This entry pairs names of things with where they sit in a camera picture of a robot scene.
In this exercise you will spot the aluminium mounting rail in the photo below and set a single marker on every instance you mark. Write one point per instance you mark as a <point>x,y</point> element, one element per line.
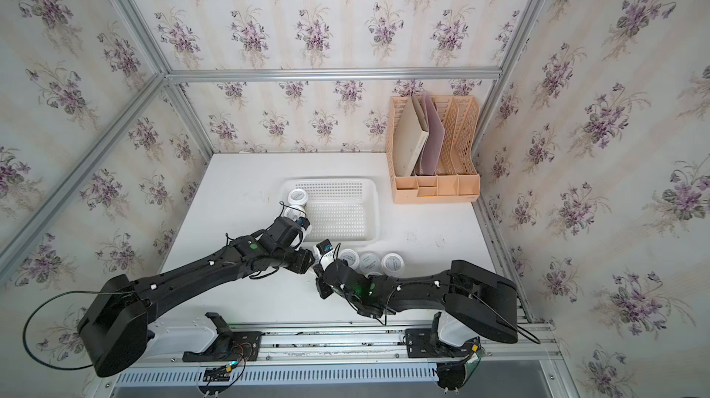
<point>359,343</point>

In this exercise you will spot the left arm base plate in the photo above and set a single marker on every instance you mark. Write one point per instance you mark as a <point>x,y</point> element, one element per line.
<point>228,347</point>

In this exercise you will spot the small circuit board with wires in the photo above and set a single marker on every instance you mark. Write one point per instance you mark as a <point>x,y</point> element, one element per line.
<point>220,374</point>

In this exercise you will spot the yogurt cup row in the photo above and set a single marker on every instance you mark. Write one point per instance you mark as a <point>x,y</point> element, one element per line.
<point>393,264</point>
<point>317,255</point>
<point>350,257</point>
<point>370,264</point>
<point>297,197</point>
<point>294,213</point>

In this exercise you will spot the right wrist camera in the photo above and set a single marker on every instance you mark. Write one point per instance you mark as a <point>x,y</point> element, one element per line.
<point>327,252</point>

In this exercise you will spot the white perforated plastic basket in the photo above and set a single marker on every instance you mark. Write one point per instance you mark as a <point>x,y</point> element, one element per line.
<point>342,210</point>

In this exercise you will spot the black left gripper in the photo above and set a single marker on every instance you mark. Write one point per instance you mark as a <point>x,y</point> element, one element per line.
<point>304,261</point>

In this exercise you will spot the beige folder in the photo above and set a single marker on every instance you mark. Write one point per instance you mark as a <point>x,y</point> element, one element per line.
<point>410,136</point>

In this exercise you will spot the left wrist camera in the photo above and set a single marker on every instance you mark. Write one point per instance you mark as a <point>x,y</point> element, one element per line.
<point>304,223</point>

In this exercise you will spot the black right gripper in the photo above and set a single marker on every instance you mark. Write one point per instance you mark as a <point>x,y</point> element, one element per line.
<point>320,286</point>

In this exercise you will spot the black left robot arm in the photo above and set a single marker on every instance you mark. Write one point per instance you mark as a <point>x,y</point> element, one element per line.
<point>114,329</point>

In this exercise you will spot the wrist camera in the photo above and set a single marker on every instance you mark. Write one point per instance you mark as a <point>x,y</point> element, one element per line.
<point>304,223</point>
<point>327,252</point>

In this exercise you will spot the yogurt cup front row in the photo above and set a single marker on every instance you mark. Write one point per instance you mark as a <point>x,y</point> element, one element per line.
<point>317,255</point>
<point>294,213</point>

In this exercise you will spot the purple folder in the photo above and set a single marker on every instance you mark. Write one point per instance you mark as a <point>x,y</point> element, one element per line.
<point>434,143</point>

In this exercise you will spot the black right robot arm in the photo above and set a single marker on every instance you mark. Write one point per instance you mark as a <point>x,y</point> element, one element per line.
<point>481,300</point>

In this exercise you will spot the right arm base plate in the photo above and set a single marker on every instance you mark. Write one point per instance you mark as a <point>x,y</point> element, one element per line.
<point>424,343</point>

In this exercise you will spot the peach plastic file organizer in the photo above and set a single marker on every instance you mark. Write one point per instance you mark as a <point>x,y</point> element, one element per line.
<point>455,179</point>

